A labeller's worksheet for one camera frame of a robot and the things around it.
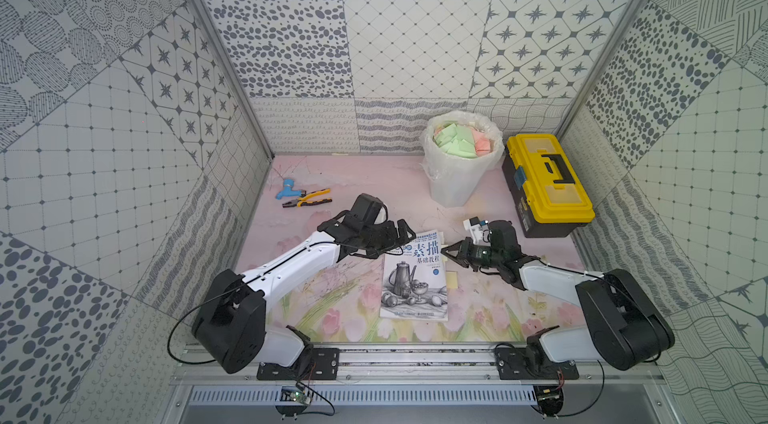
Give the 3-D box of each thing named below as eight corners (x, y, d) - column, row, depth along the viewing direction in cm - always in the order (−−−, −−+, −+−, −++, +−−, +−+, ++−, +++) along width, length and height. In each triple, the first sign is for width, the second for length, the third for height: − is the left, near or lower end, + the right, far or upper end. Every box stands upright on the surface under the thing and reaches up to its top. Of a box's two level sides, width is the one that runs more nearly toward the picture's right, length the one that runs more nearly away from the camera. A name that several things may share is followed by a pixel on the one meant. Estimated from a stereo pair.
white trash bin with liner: (422, 217, 105) (429, 160, 83) (418, 169, 120) (424, 110, 98) (486, 217, 105) (511, 160, 83) (475, 169, 120) (493, 110, 98)
